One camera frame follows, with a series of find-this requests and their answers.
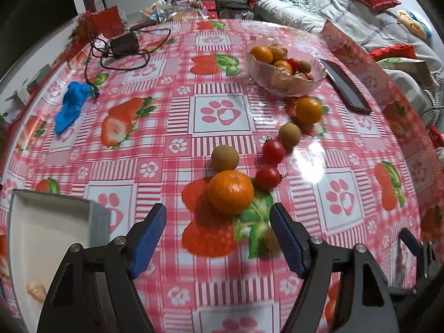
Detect white pillow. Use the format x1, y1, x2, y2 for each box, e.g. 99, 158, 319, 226
256, 0, 327, 34

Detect printed square cushion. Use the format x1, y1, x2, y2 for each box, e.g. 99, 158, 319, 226
376, 57, 439, 89

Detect clear glass bowl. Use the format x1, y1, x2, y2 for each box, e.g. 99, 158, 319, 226
245, 36, 327, 98

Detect yellow blue plush cushion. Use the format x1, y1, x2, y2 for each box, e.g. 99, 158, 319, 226
396, 9, 433, 39

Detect grey white box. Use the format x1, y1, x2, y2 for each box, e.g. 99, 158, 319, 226
7, 189, 112, 333

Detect grey striped blanket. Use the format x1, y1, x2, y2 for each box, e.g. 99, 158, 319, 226
305, 0, 427, 54

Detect red white plush toy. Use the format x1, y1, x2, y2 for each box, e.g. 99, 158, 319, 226
428, 125, 444, 153

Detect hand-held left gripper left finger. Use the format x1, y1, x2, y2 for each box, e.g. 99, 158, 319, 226
36, 202, 168, 333

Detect black smartphone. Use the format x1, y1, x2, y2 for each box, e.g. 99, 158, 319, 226
319, 58, 372, 114

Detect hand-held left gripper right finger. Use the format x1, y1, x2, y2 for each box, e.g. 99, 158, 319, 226
269, 202, 399, 333

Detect red gift box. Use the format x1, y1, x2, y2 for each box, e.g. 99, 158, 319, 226
78, 5, 122, 40

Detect red frilled cushion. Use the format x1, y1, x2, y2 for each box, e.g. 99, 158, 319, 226
368, 44, 417, 61

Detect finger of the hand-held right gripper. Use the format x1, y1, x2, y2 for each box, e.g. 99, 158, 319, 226
399, 227, 424, 268
422, 241, 441, 281

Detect yellow orange tangerine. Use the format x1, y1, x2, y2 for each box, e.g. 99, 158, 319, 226
296, 96, 324, 125

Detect blue cloth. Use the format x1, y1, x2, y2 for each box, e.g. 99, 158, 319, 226
54, 81, 92, 135

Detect white round cushion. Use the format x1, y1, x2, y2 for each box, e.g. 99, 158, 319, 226
383, 69, 434, 118

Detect black power adapter with cable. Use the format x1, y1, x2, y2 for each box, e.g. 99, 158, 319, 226
85, 26, 172, 100

